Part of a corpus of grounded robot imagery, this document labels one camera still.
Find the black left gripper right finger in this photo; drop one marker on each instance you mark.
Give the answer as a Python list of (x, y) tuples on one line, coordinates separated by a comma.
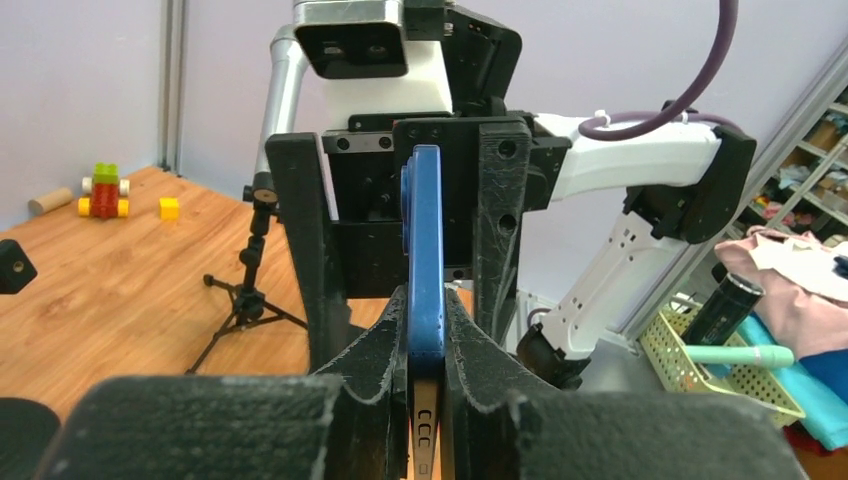
[(500, 421)]

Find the blue phone black screen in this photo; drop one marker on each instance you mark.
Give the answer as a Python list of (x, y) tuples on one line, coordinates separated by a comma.
[(422, 228)]

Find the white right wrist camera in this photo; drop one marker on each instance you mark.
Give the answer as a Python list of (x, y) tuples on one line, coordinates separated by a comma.
[(376, 57)]

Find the pink cloth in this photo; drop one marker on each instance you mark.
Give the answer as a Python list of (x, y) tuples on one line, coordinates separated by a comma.
[(804, 307)]

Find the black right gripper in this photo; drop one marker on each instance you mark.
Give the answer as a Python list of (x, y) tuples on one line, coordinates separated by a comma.
[(495, 165)]

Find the yellow perforated basket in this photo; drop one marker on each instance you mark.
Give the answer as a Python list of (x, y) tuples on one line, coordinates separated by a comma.
[(664, 349)]

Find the black cylindrical bottle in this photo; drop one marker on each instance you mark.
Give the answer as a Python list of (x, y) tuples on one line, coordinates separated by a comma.
[(729, 305)]

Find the natural wooden cylinder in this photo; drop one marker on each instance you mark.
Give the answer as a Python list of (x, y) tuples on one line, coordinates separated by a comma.
[(50, 201)]

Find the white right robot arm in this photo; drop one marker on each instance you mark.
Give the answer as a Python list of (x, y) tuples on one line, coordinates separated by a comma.
[(683, 172)]

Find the red toy car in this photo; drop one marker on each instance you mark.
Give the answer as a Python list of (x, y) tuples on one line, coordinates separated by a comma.
[(104, 193)]

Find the mint green tube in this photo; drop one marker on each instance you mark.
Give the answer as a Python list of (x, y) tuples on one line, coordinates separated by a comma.
[(767, 356)]

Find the yellow wooden block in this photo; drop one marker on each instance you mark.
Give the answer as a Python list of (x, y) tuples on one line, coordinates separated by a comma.
[(169, 209)]

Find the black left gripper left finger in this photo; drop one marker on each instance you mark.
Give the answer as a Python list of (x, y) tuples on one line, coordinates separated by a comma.
[(347, 420)]

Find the black mini tripod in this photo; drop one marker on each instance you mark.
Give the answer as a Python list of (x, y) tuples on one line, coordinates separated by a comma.
[(249, 306)]

